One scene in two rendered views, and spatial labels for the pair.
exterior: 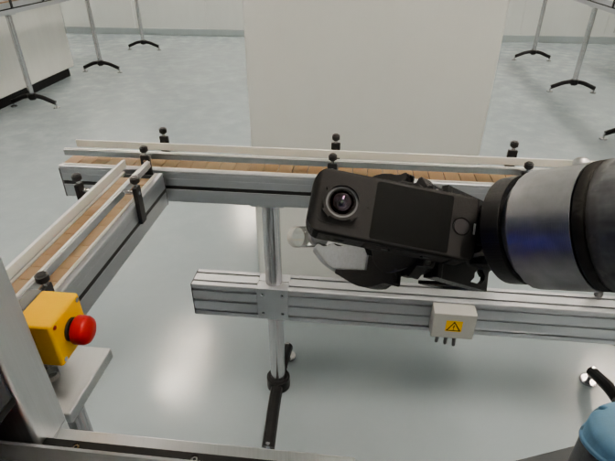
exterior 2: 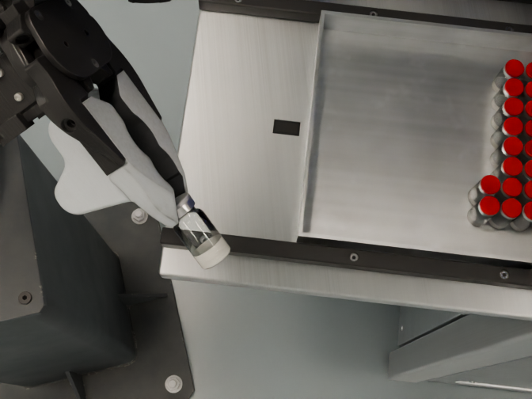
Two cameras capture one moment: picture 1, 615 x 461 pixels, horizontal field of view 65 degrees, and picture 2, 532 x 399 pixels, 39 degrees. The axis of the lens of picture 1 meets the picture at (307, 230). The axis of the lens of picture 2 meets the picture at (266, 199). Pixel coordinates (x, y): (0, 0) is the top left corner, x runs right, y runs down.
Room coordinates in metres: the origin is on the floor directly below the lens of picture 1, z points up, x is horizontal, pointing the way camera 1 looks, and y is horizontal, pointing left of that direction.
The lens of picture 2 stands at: (0.53, 0.03, 1.64)
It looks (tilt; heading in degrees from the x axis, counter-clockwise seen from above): 73 degrees down; 176
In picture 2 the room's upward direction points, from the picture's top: 5 degrees clockwise
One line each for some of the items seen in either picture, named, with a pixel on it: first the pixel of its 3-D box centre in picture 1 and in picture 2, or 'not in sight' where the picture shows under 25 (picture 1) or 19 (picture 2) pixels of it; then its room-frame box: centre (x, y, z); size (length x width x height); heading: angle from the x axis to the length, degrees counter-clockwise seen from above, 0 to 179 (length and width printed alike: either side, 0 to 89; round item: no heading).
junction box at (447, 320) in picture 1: (452, 320); not in sight; (1.06, -0.42, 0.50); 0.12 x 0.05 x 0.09; 84
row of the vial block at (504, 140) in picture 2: not in sight; (506, 143); (0.24, 0.31, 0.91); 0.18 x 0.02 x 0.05; 174
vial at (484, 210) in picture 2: not in sight; (483, 210); (0.32, 0.28, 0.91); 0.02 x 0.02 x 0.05
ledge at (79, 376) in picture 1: (49, 379); not in sight; (0.52, 0.40, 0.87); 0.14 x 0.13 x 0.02; 84
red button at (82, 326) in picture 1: (79, 329); not in sight; (0.49, 0.31, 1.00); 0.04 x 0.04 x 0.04; 84
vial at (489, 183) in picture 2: not in sight; (484, 191); (0.29, 0.28, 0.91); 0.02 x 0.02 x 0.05
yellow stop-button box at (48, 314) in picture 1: (48, 326); not in sight; (0.50, 0.36, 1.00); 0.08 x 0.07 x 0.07; 84
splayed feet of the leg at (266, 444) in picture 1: (278, 388); not in sight; (1.18, 0.10, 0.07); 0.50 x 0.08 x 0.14; 174
